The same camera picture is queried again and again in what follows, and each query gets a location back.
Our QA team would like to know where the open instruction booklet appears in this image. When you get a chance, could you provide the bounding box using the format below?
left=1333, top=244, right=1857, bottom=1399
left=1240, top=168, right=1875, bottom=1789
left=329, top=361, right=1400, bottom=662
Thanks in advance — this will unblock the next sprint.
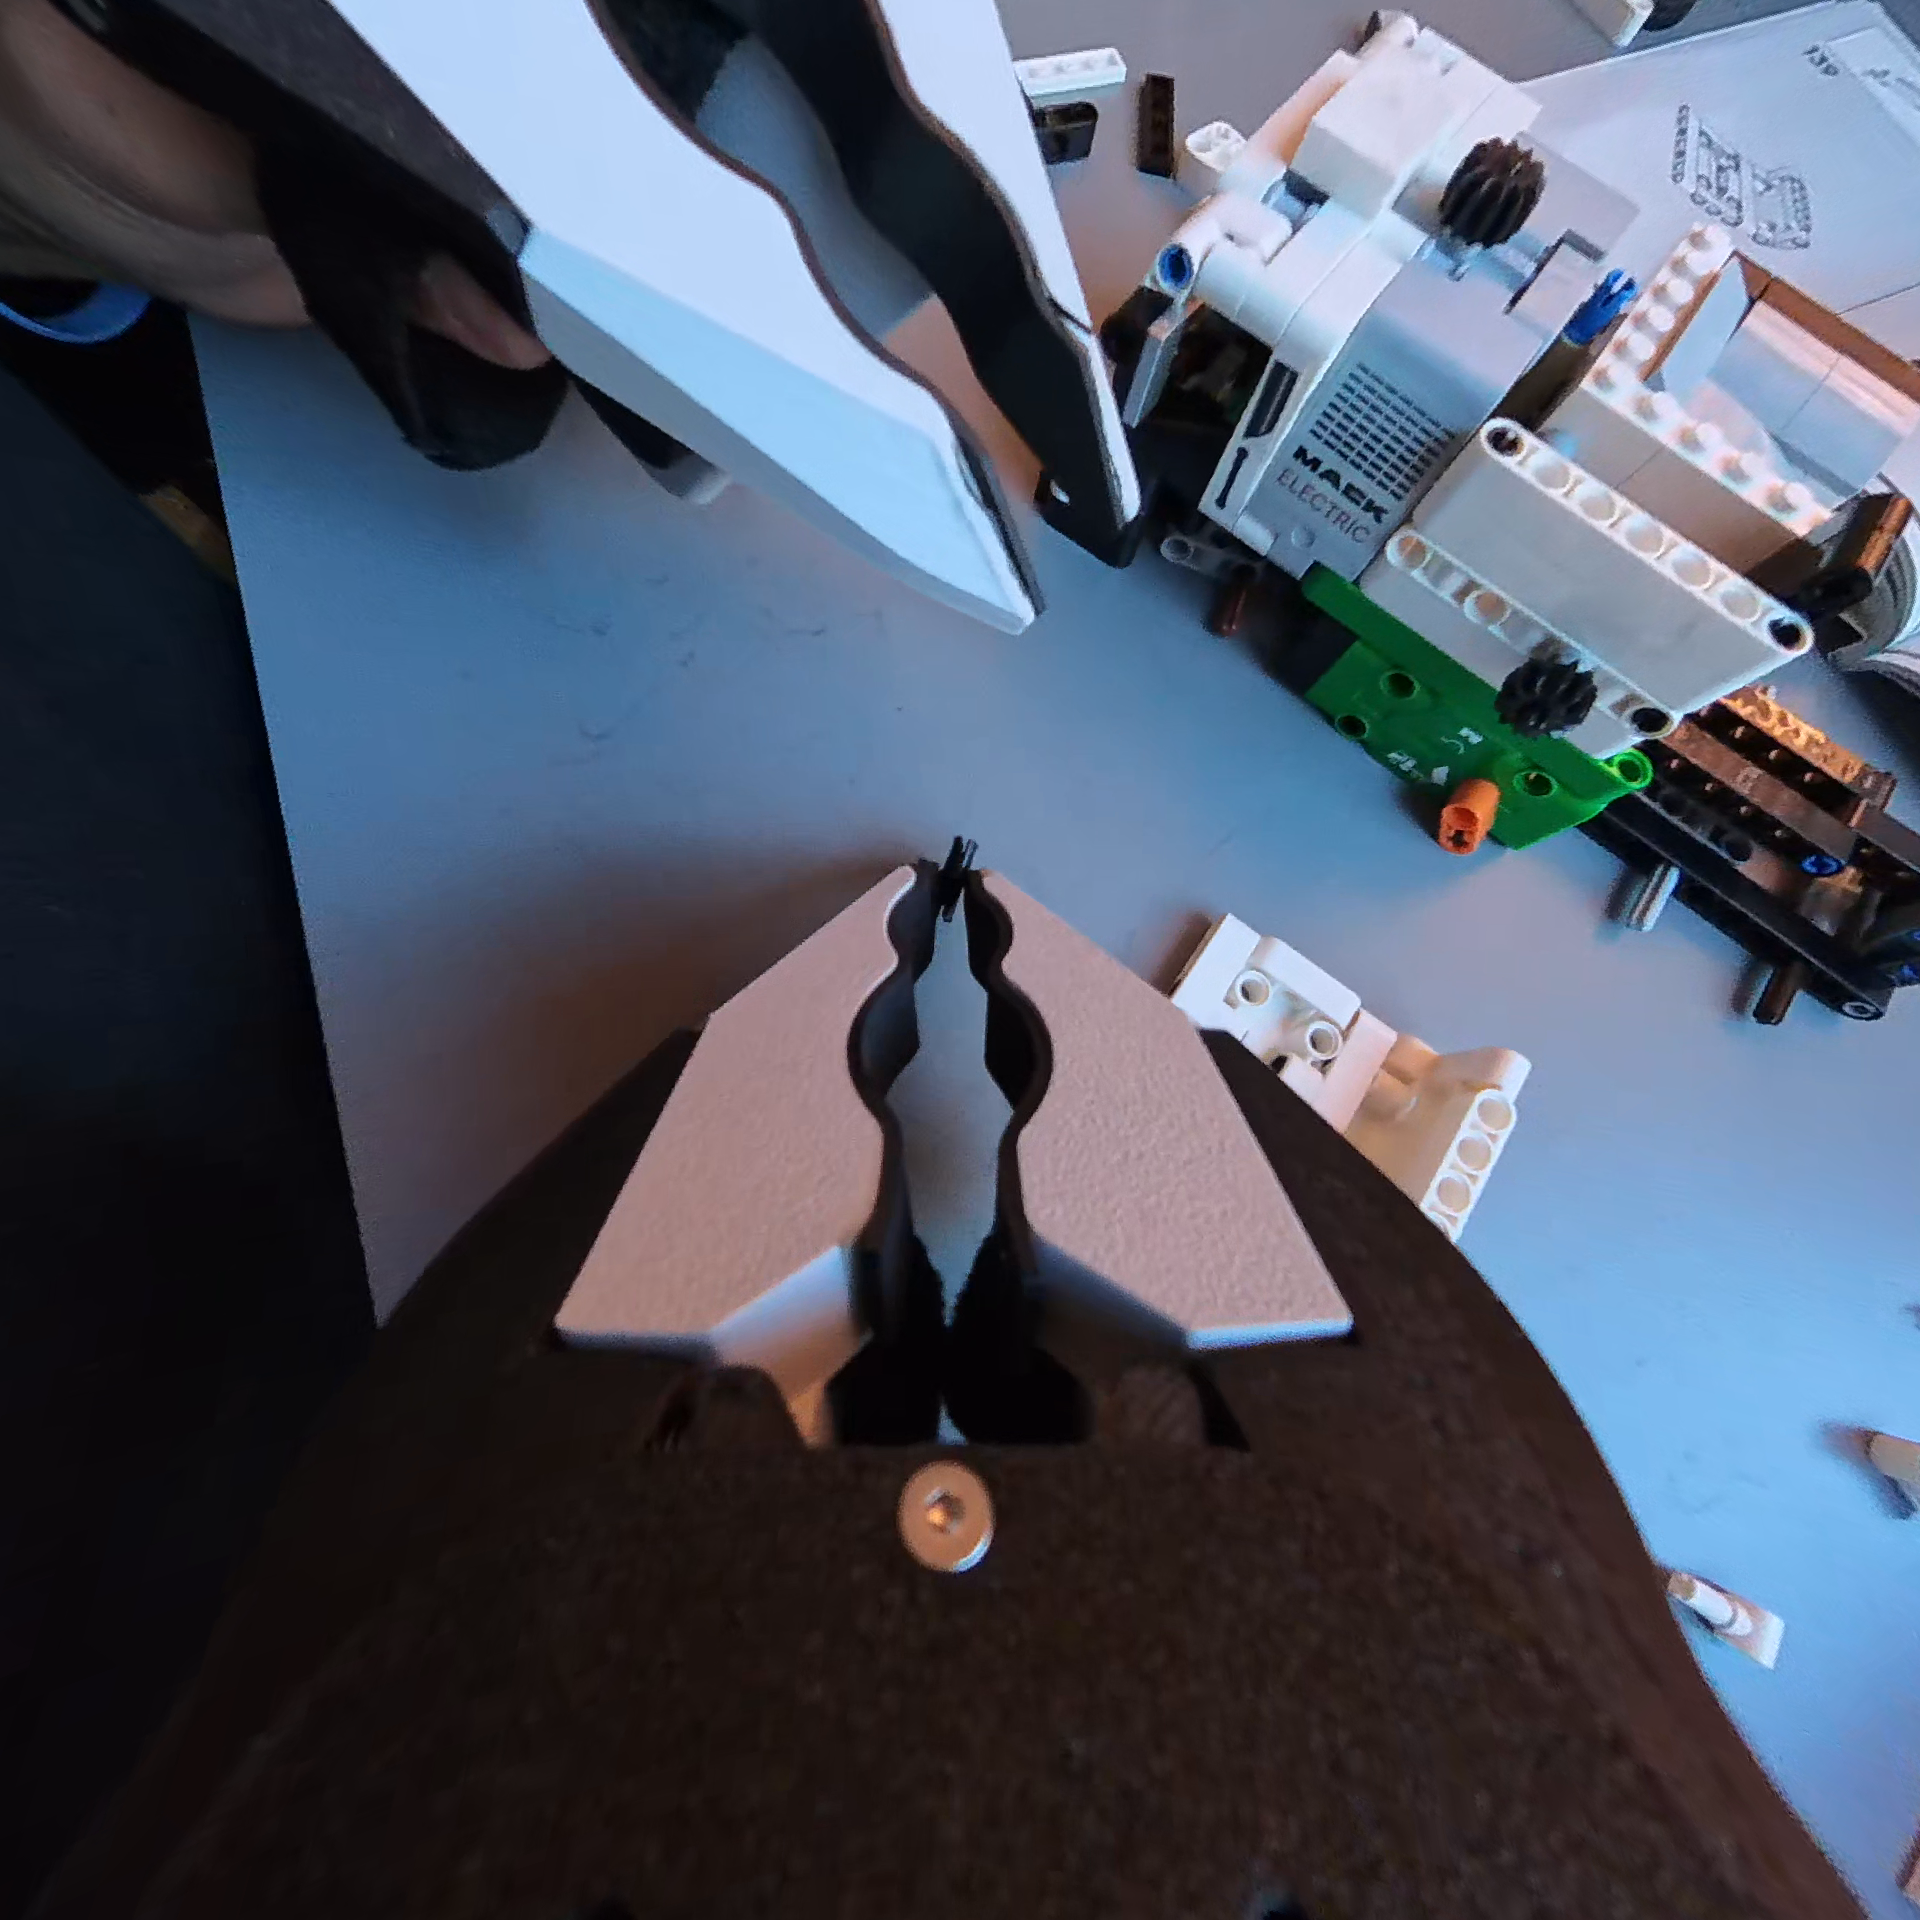
left=1516, top=0, right=1920, bottom=670

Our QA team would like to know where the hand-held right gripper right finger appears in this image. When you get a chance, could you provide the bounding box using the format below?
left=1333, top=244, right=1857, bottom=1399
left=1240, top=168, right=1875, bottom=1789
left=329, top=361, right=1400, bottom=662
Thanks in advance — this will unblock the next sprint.
left=947, top=869, right=1354, bottom=1358

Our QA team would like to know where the lego truck model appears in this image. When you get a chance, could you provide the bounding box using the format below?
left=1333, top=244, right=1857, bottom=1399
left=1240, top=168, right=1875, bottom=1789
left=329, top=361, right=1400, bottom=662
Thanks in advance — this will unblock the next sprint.
left=1099, top=12, right=1920, bottom=1028

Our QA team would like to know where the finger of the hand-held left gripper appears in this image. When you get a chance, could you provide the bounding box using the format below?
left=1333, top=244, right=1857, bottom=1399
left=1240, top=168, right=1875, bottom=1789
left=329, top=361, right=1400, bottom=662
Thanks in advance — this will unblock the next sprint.
left=322, top=0, right=1047, bottom=634
left=834, top=0, right=1145, bottom=572

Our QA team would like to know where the person's left hand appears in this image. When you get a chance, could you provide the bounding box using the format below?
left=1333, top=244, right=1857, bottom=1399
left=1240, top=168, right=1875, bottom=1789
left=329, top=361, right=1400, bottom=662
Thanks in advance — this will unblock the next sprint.
left=0, top=0, right=553, bottom=374

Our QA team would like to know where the white lego frame assembly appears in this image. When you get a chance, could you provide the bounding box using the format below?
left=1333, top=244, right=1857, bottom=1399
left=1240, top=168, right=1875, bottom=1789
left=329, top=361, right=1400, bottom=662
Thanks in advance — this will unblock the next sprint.
left=1165, top=910, right=1536, bottom=1245

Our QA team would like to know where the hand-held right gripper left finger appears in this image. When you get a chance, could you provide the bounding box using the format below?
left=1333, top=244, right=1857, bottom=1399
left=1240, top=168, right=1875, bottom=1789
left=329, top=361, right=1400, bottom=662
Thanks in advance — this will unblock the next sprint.
left=554, top=862, right=952, bottom=1448

